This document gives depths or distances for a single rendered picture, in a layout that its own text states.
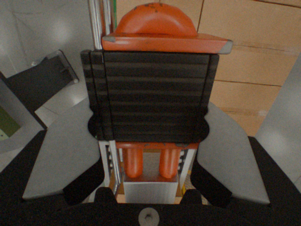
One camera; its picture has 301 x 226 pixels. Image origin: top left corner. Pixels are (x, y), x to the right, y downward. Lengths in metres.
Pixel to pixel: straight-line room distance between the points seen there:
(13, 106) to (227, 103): 1.20
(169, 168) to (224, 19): 0.82
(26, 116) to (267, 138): 2.40
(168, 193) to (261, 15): 0.93
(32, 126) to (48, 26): 0.89
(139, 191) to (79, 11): 1.41
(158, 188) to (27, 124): 0.90
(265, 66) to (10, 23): 1.89
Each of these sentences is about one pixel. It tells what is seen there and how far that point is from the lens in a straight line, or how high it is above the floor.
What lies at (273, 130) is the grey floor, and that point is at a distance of 2.33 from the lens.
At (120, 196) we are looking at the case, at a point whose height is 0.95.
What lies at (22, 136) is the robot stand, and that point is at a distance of 1.11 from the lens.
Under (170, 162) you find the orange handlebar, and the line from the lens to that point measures 0.16.
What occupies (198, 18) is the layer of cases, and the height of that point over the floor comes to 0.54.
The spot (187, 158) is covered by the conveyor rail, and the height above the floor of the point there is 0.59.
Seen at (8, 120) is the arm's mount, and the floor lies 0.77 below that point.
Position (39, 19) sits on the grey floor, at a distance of 1.64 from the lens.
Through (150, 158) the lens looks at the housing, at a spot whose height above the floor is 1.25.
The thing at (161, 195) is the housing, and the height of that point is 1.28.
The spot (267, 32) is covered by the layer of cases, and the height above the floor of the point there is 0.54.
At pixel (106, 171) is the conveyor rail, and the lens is 1.37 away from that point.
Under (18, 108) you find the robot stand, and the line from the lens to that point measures 0.98.
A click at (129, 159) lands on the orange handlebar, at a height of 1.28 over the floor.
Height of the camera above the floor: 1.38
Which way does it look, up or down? 58 degrees down
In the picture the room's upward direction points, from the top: 179 degrees clockwise
